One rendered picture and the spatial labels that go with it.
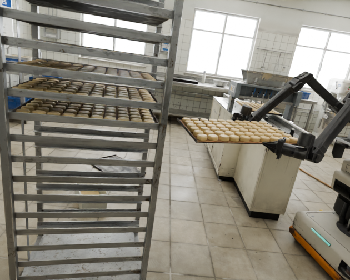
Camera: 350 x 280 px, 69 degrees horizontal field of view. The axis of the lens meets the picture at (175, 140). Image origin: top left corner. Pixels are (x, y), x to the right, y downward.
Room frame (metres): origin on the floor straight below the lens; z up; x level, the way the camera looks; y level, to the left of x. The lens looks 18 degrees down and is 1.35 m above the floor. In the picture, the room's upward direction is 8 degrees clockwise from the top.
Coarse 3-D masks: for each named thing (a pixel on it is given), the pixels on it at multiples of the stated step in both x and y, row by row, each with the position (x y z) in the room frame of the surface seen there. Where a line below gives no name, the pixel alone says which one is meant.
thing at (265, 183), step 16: (256, 144) 2.34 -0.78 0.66; (240, 160) 2.69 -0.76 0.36; (256, 160) 2.25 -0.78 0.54; (272, 160) 2.11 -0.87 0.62; (288, 160) 2.11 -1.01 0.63; (240, 176) 2.56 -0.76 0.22; (256, 176) 2.15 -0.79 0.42; (272, 176) 2.11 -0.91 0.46; (288, 176) 2.12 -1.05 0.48; (240, 192) 2.53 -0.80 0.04; (256, 192) 2.10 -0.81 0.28; (272, 192) 2.11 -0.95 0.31; (288, 192) 2.12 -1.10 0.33; (256, 208) 2.11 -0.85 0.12; (272, 208) 2.11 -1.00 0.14
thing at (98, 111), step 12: (24, 108) 1.02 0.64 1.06; (36, 108) 1.05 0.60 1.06; (48, 108) 1.07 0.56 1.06; (60, 108) 1.10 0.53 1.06; (72, 108) 1.13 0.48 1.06; (84, 108) 1.16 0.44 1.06; (96, 108) 1.22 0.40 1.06; (108, 108) 1.24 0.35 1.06; (120, 108) 1.27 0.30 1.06; (132, 108) 1.32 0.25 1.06; (120, 120) 1.07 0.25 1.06; (132, 120) 1.09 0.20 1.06; (144, 120) 1.12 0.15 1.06
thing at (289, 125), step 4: (244, 100) 4.04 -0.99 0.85; (248, 100) 3.85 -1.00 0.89; (268, 116) 2.98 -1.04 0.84; (272, 116) 2.87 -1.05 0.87; (276, 116) 2.77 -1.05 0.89; (276, 120) 2.75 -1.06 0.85; (280, 120) 2.66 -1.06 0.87; (284, 120) 2.56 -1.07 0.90; (284, 124) 2.54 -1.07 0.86; (288, 124) 2.46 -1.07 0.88; (292, 124) 2.38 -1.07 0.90; (288, 128) 2.44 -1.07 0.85; (296, 128) 2.30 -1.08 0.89; (300, 128) 2.25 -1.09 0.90; (296, 132) 2.28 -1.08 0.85; (304, 132) 2.14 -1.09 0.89; (308, 132) 2.14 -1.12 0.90
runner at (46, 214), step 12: (24, 216) 0.94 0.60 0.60; (36, 216) 0.95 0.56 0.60; (48, 216) 0.96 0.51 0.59; (60, 216) 0.97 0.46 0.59; (72, 216) 0.99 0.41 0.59; (84, 216) 1.00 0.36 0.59; (96, 216) 1.01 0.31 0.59; (108, 216) 1.03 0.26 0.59; (120, 216) 1.04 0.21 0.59; (132, 216) 1.06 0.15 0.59; (144, 216) 1.07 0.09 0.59
